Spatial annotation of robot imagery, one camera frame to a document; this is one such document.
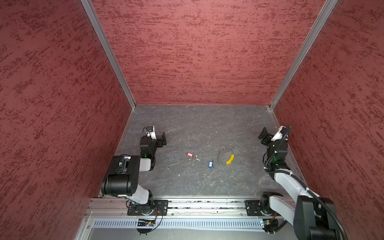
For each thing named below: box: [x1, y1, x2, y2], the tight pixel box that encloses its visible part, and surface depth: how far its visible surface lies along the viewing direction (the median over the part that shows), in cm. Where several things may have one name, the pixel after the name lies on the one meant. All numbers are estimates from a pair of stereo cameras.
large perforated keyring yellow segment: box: [226, 154, 235, 165], surface depth 94 cm
